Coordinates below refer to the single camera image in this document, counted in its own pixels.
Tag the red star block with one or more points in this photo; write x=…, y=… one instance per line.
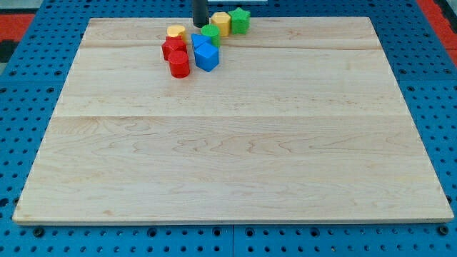
x=171, y=44

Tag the green star block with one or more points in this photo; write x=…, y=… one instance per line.
x=240, y=20

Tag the light wooden board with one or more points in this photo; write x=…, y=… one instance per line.
x=302, y=122

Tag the blue cube block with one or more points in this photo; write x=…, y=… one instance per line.
x=206, y=57

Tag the red cylinder block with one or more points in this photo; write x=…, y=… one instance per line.
x=179, y=64

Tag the blue triangle block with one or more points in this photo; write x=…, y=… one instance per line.
x=198, y=40

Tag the green cylinder block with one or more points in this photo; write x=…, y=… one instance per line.
x=213, y=32

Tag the yellow hexagon block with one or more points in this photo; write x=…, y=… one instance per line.
x=223, y=21

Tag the yellow heart block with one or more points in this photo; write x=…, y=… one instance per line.
x=176, y=31

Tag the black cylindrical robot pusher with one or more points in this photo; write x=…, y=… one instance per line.
x=200, y=13

